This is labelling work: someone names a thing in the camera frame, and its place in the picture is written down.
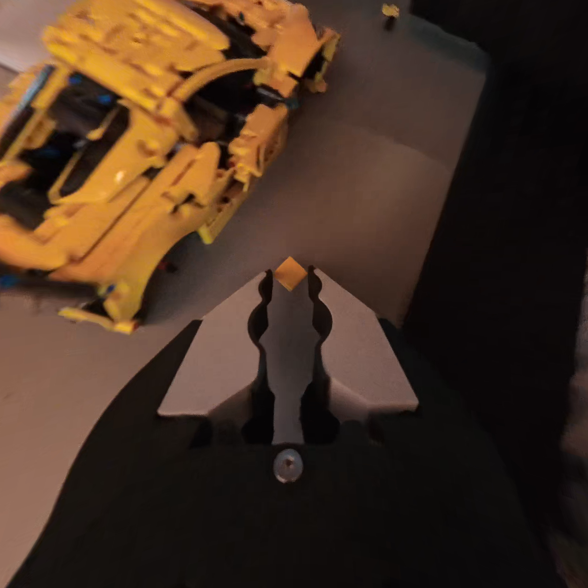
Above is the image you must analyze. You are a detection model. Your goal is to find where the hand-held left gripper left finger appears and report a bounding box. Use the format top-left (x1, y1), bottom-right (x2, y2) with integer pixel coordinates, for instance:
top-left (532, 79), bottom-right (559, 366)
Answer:
top-left (157, 270), bottom-right (275, 445)

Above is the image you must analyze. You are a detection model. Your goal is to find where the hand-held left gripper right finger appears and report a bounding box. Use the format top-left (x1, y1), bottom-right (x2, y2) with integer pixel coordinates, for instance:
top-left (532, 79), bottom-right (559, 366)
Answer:
top-left (301, 266), bottom-right (420, 445)

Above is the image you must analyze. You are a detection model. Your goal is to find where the yellow square brick tile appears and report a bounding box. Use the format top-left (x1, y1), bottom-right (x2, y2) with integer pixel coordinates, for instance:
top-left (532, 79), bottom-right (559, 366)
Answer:
top-left (274, 256), bottom-right (307, 291)

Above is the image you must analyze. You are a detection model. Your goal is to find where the yellow toy brick car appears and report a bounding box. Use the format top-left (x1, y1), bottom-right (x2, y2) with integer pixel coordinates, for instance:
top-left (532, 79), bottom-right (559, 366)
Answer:
top-left (0, 0), bottom-right (341, 335)

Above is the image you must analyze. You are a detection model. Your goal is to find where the grey desk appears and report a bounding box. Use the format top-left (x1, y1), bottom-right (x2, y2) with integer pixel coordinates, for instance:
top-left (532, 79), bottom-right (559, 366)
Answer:
top-left (0, 0), bottom-right (490, 588)

